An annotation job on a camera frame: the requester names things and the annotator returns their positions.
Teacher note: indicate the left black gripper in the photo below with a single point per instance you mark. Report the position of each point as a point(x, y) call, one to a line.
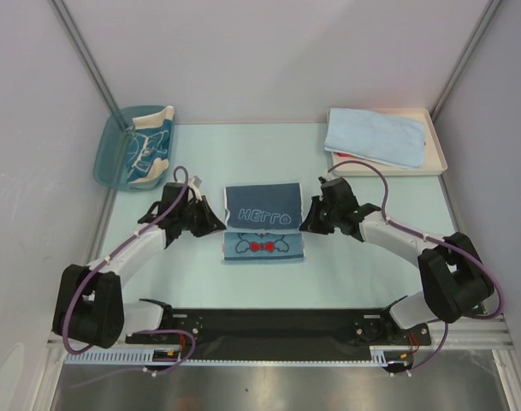
point(210, 223)

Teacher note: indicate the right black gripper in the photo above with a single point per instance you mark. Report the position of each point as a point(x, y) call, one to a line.
point(324, 216)

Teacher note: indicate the dark blue cream-edged towel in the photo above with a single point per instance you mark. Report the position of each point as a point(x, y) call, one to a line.
point(263, 223)

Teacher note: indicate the teal cream cartoon towel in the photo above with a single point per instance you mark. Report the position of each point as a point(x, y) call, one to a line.
point(148, 152)

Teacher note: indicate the light blue towel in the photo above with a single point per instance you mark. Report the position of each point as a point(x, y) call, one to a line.
point(382, 138)

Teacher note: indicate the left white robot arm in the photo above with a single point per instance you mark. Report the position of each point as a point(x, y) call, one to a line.
point(90, 308)

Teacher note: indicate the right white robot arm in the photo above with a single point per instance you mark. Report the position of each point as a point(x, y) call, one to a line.
point(453, 279)

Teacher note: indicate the pink folded towel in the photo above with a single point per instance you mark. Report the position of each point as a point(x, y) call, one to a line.
point(341, 154)

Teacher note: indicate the cream plastic tray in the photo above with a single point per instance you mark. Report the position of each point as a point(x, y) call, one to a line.
point(434, 160)

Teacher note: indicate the teal plastic bin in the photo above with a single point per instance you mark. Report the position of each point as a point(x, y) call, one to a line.
point(110, 164)

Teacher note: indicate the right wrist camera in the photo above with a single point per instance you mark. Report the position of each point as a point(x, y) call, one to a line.
point(326, 177)

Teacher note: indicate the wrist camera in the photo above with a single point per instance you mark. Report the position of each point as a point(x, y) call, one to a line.
point(194, 185)
point(326, 177)

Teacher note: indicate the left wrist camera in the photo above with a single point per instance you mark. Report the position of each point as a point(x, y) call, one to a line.
point(194, 185)

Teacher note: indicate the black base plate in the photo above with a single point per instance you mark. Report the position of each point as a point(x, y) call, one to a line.
point(285, 348)

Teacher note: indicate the left corner aluminium post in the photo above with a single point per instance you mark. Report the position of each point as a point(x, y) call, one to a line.
point(78, 41)

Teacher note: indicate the corner aluminium post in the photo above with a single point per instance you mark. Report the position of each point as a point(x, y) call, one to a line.
point(485, 21)
point(78, 41)

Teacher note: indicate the white slotted cable duct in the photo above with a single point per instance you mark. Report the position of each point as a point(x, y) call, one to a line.
point(373, 356)

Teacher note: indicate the aluminium frame rail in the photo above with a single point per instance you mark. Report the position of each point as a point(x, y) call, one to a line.
point(469, 329)

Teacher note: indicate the right corner aluminium post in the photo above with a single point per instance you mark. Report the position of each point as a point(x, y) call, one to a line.
point(485, 21)

